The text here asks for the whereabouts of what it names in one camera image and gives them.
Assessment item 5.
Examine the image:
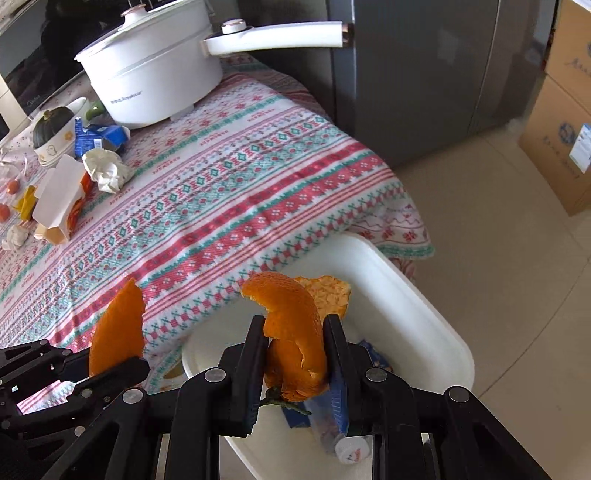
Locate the grey refrigerator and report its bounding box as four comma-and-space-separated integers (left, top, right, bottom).
238, 0, 561, 169

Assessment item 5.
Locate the clear plastic bottle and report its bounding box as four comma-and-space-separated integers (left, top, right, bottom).
307, 397, 370, 463

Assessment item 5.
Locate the red and white fries carton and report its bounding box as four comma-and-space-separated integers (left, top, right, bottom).
33, 154, 93, 245

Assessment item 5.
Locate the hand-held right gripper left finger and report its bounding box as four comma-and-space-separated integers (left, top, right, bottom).
44, 315, 271, 480

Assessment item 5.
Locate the blue box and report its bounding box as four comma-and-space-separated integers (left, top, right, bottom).
281, 339, 394, 429

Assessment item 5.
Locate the cardboard box with label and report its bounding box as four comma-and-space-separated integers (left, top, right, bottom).
518, 74, 591, 217

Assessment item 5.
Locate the dark green squash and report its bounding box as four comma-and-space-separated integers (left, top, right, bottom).
32, 107, 75, 149

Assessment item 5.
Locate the yellow wrapper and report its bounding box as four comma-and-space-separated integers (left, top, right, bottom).
14, 185, 38, 220

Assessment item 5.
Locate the white printed bowl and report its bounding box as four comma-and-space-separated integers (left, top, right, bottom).
34, 97, 88, 160

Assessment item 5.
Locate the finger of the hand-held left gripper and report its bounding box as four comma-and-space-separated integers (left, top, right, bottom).
0, 339, 92, 389
28, 356, 151, 418

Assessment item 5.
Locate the orange peel with stem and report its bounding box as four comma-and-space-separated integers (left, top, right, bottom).
241, 271, 329, 416

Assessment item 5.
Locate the striped patterned tablecloth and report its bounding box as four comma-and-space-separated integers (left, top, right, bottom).
0, 53, 435, 414

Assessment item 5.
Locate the black microwave oven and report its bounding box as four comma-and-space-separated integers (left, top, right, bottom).
0, 0, 134, 118

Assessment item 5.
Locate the white tissue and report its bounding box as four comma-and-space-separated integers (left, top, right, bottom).
82, 148, 133, 193

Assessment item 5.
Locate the blue carton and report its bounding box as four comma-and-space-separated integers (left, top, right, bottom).
73, 117, 131, 155

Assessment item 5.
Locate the glass jar with wooden lid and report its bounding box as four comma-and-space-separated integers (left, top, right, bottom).
0, 148, 33, 222

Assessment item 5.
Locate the white electric cooking pot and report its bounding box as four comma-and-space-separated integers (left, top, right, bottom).
74, 0, 355, 130

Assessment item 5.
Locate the white plastic bin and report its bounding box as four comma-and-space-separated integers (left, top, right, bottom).
181, 233, 475, 480

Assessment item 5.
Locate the garlic bulb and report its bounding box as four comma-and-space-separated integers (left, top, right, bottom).
2, 224, 29, 250

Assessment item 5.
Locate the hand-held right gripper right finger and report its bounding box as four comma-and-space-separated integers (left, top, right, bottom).
323, 314, 555, 480

